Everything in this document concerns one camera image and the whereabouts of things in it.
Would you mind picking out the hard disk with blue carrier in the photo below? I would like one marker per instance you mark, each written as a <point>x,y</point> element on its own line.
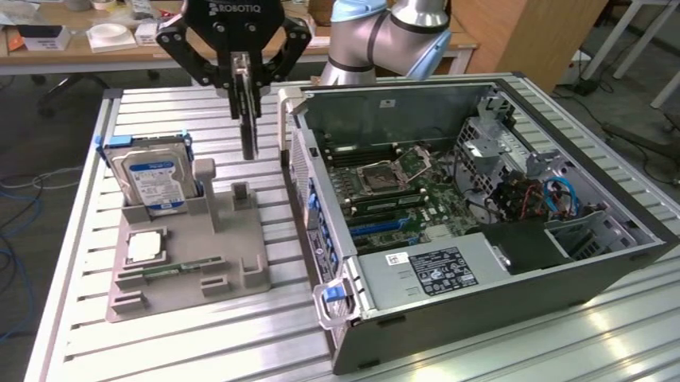
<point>154,179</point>

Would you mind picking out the CPU socket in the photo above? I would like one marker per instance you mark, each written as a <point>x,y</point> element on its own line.
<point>380,177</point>

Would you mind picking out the small white box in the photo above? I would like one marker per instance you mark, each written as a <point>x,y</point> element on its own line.
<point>146,33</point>

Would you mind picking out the green RAM stick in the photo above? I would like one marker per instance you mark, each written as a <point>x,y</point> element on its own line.
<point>168,271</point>
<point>388,202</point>

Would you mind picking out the black graphics card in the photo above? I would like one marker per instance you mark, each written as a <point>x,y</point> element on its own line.
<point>249,135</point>

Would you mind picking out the brown cardboard box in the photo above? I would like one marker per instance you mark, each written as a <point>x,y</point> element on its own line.
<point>320,8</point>

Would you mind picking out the dark grey PC case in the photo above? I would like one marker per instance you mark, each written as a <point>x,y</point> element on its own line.
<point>479,318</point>

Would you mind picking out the grey power supply unit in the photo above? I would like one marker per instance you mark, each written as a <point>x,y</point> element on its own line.
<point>383,286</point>

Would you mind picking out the grey parts rack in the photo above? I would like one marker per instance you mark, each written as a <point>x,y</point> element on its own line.
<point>181,286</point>

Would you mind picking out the black RAM slot bank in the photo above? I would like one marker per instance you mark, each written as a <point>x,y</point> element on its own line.
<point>361,156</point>
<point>388,207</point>

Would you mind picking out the metal drive cage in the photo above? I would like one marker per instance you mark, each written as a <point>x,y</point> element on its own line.
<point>490,151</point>

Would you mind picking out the white foam tray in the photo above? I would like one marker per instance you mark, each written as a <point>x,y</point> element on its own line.
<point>110,37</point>

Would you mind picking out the green motherboard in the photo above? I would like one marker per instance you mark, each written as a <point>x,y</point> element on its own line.
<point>441,207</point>

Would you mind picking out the wooden desk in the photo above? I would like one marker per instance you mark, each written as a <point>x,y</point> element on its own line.
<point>69,55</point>

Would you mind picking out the white table frame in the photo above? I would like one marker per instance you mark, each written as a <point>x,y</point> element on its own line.
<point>612,40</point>

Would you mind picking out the blue case release latch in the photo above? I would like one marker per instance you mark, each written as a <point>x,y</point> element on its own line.
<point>335,295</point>

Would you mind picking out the silver CPU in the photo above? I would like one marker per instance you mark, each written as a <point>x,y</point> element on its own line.
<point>146,246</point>

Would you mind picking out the white box with dark lid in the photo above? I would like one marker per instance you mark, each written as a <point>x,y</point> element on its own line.
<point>45,37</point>

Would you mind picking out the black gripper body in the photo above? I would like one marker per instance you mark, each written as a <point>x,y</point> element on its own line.
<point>234,24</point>

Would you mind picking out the grey cup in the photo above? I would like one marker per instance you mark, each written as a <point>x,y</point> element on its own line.
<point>77,5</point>

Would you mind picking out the blue expansion slot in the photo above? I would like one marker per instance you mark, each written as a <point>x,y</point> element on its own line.
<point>372,228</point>

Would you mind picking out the metal socket cover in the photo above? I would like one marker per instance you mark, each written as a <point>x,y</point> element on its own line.
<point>415,161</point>

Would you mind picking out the black power adapter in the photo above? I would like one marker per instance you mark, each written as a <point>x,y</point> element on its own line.
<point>583,87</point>

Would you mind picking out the white booklet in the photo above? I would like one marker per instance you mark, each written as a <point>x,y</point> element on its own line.
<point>321,40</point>

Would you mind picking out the grey disk bay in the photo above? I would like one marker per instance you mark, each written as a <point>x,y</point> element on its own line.
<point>611,231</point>

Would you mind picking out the wooden cabinet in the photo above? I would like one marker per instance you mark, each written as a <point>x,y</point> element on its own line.
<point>531,40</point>

